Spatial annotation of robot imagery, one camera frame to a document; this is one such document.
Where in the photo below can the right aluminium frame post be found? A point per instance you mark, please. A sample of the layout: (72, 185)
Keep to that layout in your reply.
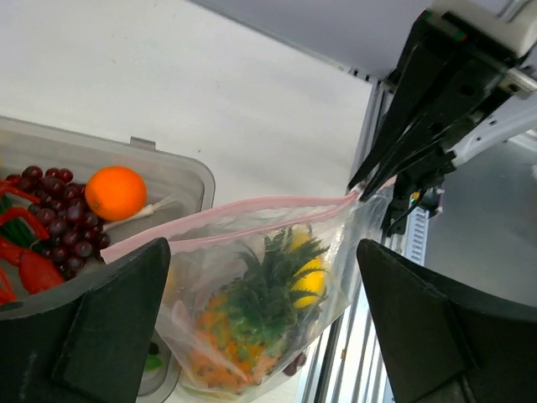
(379, 100)

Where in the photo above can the red lobster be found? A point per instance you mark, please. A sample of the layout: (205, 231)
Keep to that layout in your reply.
(35, 271)

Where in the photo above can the white green onion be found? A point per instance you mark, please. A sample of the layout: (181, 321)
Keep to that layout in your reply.
(146, 211)

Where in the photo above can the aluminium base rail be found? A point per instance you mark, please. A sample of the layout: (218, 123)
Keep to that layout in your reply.
(345, 363)

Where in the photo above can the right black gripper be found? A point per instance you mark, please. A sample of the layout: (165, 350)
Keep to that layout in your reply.
(432, 95)

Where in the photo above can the white slotted cable duct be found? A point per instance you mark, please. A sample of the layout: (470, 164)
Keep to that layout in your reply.
(417, 235)

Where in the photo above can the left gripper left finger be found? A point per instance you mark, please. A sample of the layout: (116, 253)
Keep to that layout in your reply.
(86, 340)

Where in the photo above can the clear zip top bag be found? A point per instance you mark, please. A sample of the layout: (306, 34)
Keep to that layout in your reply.
(203, 250)

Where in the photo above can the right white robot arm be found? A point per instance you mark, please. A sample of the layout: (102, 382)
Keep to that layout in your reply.
(510, 110)

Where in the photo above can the green bean bundle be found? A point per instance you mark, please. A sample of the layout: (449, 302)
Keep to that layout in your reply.
(18, 230)

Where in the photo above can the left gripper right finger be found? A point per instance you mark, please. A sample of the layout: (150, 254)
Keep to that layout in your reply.
(443, 341)

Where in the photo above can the clear plastic food bin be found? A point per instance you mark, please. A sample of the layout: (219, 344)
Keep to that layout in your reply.
(24, 144)

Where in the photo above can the orange spiky pineapple fruit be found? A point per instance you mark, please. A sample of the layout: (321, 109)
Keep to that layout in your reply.
(249, 325)

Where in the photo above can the red grape bunch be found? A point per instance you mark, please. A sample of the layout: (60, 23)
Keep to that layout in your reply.
(76, 233)
(296, 364)

